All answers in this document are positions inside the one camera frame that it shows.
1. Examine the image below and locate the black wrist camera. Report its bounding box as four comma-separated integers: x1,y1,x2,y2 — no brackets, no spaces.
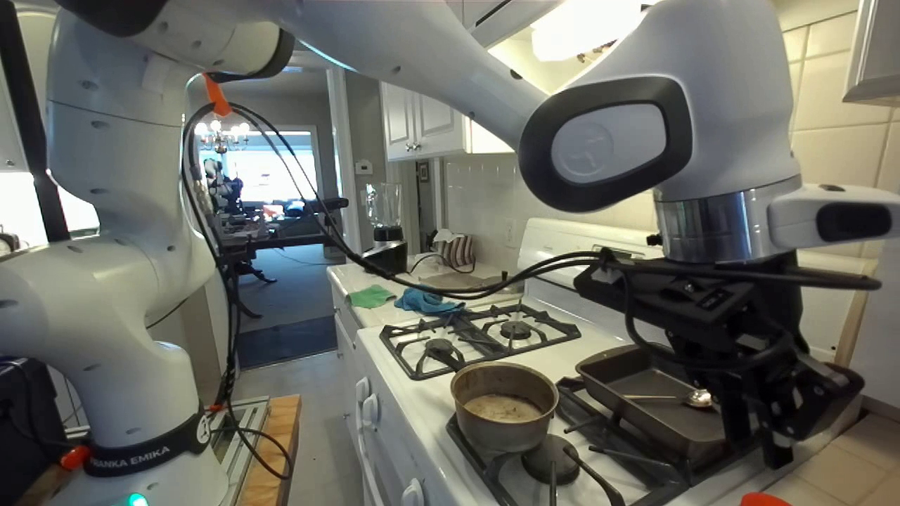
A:
570,259,759,331

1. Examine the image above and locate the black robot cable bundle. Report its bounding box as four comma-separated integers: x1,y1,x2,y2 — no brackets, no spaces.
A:
177,94,883,482

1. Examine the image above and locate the dark dining table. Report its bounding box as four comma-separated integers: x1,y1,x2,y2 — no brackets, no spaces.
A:
208,214,336,322

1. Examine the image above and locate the striped dish rack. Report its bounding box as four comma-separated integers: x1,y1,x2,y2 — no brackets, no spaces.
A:
432,229,478,274

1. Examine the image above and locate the wooden board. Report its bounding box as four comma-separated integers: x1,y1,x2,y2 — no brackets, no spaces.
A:
229,390,307,506

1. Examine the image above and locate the black base blender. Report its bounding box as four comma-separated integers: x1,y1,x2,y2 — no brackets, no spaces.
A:
356,177,411,279

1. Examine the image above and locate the black bag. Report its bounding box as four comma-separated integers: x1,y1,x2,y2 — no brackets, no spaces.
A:
0,350,70,506

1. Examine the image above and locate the blue cloth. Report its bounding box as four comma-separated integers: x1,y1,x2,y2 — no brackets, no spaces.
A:
391,283,466,317

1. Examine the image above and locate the crystal chandelier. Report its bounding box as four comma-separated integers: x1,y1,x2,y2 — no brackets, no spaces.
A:
189,114,252,156

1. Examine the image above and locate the black baking pan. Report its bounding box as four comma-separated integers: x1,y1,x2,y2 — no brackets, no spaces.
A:
572,342,754,456

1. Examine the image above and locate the metal saucepan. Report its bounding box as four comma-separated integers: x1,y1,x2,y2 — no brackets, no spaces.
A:
447,360,563,461

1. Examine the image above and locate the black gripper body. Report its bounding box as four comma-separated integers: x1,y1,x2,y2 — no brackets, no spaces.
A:
696,253,806,388

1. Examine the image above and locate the green sponge cloth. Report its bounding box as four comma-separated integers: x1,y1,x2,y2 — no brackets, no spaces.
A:
346,283,399,311

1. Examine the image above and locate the white gas stove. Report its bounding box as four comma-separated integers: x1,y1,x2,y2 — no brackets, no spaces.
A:
350,217,880,506

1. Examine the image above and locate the white range hood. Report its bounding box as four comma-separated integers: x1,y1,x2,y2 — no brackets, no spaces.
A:
466,0,657,66

